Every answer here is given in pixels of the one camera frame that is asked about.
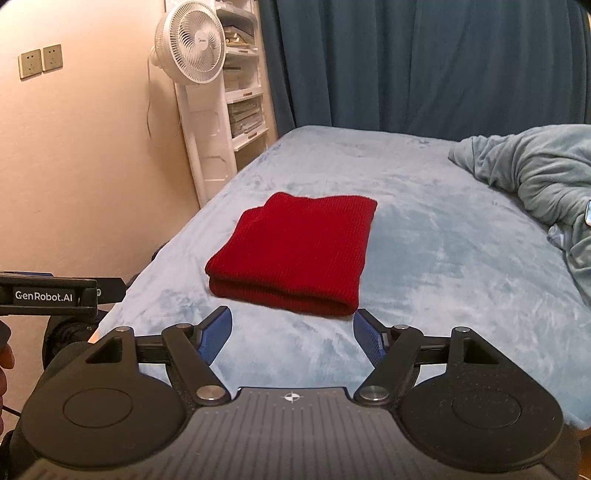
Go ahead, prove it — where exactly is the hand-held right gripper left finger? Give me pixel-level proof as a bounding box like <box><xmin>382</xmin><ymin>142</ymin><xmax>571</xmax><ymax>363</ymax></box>
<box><xmin>85</xmin><ymin>305</ymin><xmax>233</xmax><ymax>408</ymax></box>

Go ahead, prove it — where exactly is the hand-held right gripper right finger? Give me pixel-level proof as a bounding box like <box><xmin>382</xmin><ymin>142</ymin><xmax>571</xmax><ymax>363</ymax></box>
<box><xmin>352</xmin><ymin>308</ymin><xmax>504</xmax><ymax>408</ymax></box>

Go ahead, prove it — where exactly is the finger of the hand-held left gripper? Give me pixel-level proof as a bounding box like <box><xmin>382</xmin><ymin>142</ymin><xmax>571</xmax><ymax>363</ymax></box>
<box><xmin>98</xmin><ymin>276</ymin><xmax>127</xmax><ymax>306</ymax></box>

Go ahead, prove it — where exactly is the red knit sweater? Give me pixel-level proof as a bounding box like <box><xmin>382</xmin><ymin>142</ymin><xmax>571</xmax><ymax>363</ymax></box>
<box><xmin>205</xmin><ymin>192</ymin><xmax>378</xmax><ymax>317</ymax></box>

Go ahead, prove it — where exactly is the person's left hand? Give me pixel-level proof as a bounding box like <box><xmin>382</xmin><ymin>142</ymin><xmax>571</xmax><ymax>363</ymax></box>
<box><xmin>0</xmin><ymin>345</ymin><xmax>16</xmax><ymax>418</ymax></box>

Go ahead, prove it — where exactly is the light blue fleece blanket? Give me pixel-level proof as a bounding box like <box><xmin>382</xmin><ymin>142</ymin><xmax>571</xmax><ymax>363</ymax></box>
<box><xmin>95</xmin><ymin>124</ymin><xmax>591</xmax><ymax>430</ymax></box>

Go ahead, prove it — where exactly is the white shelf unit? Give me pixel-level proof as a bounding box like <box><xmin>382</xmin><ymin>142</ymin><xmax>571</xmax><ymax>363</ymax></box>
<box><xmin>173</xmin><ymin>0</ymin><xmax>280</xmax><ymax>208</ymax></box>

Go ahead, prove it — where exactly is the stack of books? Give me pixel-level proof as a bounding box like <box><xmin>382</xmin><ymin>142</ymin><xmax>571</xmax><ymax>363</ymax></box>
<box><xmin>229</xmin><ymin>98</ymin><xmax>268</xmax><ymax>138</ymax></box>

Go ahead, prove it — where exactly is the grey-blue crumpled quilt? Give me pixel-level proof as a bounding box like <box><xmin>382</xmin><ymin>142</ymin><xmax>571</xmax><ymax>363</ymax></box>
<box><xmin>448</xmin><ymin>124</ymin><xmax>591</xmax><ymax>296</ymax></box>

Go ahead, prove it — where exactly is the white electric fan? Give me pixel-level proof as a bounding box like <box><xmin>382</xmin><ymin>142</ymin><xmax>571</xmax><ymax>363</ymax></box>
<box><xmin>148</xmin><ymin>0</ymin><xmax>228</xmax><ymax>88</ymax></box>

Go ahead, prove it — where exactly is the dark blue curtain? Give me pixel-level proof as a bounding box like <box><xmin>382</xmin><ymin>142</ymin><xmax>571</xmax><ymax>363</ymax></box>
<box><xmin>257</xmin><ymin>0</ymin><xmax>591</xmax><ymax>139</ymax></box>

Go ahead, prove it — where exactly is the beige wall socket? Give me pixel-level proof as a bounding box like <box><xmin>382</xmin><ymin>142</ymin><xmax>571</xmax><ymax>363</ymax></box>
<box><xmin>18</xmin><ymin>48</ymin><xmax>44</xmax><ymax>80</ymax></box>
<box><xmin>41</xmin><ymin>44</ymin><xmax>64</xmax><ymax>73</ymax></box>

